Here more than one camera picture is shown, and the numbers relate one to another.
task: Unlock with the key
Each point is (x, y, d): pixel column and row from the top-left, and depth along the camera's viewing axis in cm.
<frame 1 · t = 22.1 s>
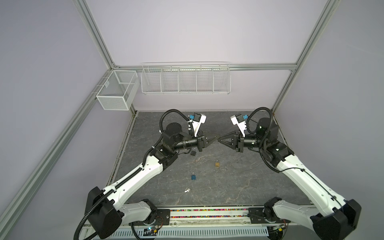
left hand: (219, 139, 61), fingers closed
right hand: (218, 141, 63), fingers closed
gold padlock: (217, 163, 94), on the table
blue padlock: (193, 177, 88), on the table
silver key: (188, 190, 84), on the table

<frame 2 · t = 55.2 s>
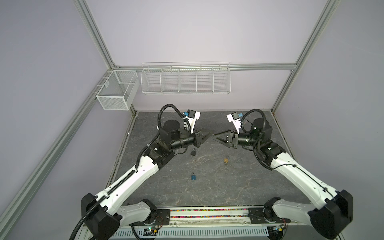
left hand: (213, 135, 62), fingers closed
right hand: (213, 139, 64), fingers open
gold padlock: (226, 160, 95), on the table
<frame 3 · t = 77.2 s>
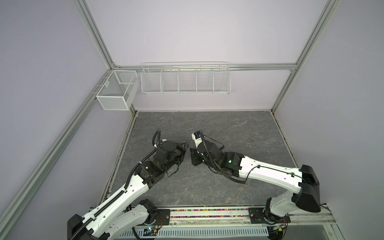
left hand: (190, 145, 72), fingers closed
right hand: (190, 151, 72), fingers closed
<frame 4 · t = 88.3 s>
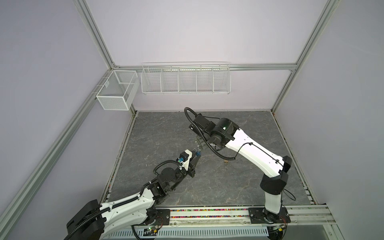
left hand: (198, 156, 73), fingers closed
right hand: (207, 137, 72), fingers open
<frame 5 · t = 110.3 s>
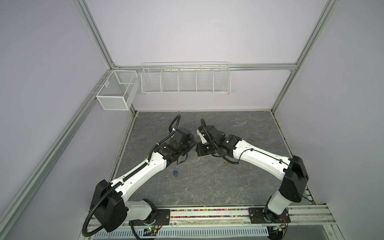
left hand: (196, 142, 79), fingers open
right hand: (195, 150, 79), fingers closed
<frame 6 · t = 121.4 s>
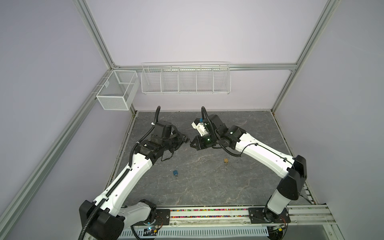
left hand: (188, 138, 74), fingers open
right hand: (190, 146, 74), fingers closed
